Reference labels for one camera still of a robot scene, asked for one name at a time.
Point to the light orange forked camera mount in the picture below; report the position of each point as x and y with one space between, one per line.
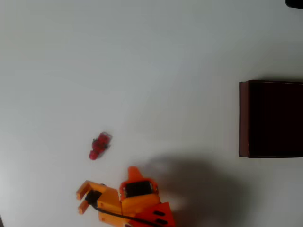
111 198

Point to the small red toy object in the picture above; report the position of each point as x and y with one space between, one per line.
99 145

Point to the light orange gripper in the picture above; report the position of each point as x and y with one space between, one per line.
138 187

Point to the black object at table edge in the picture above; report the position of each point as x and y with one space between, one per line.
294 3

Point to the small black camera module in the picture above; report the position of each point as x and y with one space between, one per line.
93 197

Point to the dark brown open box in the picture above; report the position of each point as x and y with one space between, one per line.
272 118

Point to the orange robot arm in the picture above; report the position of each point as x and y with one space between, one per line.
136 175

